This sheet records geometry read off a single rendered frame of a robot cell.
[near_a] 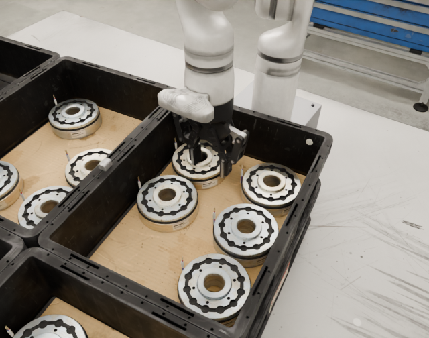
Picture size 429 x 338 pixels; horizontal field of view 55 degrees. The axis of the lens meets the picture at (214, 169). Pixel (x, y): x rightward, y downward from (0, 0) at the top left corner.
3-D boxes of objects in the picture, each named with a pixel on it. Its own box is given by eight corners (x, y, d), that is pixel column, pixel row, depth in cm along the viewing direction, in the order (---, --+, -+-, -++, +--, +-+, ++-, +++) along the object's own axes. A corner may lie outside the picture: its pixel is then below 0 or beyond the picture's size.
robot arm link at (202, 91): (155, 106, 60) (150, 67, 55) (199, 74, 67) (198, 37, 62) (206, 127, 56) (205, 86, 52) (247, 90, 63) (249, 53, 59)
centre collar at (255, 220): (236, 212, 66) (237, 209, 66) (265, 221, 65) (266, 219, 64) (225, 235, 63) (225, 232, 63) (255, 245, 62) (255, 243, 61)
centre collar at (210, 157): (196, 145, 78) (196, 143, 77) (218, 155, 76) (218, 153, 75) (181, 161, 75) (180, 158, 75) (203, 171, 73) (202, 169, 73)
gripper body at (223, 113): (246, 86, 62) (242, 135, 69) (200, 71, 66) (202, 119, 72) (219, 108, 58) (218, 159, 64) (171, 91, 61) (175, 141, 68)
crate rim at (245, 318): (184, 99, 81) (183, 89, 79) (333, 145, 71) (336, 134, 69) (36, 252, 55) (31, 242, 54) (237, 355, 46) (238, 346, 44)
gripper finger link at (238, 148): (236, 136, 62) (224, 159, 67) (245, 143, 62) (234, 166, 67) (244, 127, 64) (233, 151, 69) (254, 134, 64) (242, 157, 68)
